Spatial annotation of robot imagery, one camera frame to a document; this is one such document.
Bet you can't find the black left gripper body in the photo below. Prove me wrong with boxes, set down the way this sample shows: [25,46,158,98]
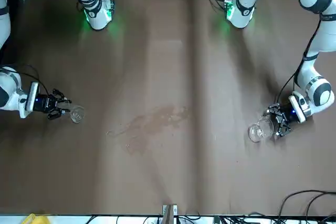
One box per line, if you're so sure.
[282,104,299,127]

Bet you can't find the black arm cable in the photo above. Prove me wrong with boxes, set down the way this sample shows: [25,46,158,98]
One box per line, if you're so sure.
[272,14,324,109]
[18,63,51,96]

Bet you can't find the black desk cable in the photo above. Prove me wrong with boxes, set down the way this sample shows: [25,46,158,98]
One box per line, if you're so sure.
[277,189,336,224]

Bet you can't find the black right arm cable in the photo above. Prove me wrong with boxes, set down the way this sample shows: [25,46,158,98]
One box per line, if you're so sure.
[18,63,51,96]

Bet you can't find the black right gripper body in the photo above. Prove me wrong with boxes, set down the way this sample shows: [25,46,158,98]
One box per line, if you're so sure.
[33,93,59,113]

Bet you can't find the clear glass conical flask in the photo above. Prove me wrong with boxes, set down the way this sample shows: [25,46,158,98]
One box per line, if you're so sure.
[68,104,86,124]

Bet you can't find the aluminium camera post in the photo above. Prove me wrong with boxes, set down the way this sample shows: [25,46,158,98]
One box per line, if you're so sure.
[162,204,178,224]

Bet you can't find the clear glass beaker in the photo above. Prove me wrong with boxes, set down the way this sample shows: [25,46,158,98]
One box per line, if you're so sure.
[248,115,277,144]

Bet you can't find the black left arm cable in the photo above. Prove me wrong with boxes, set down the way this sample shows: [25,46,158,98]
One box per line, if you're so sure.
[272,14,324,109]

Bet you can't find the yellow cable coil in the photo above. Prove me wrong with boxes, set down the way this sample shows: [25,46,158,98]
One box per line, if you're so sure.
[22,213,50,224]

